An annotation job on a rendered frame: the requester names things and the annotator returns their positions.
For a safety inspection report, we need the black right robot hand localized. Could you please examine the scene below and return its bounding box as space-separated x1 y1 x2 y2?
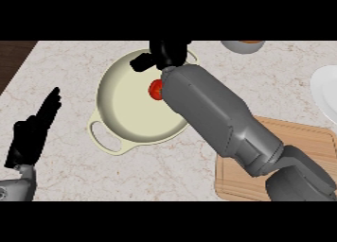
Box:
128 41 193 73

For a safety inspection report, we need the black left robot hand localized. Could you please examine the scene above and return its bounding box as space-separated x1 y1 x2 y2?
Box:
2 86 63 170

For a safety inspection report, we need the red tomato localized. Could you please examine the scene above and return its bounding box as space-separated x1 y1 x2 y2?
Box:
147 78 165 101

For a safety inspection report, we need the wooden cutting board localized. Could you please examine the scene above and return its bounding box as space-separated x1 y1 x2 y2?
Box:
213 115 337 202

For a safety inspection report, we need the grey bowl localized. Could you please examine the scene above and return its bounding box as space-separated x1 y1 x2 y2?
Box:
219 41 267 55

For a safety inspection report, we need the white plate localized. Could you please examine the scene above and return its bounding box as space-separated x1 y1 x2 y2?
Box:
308 64 337 132

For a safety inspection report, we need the cream pot with handles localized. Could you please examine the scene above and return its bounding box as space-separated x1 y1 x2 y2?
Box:
88 47 200 156

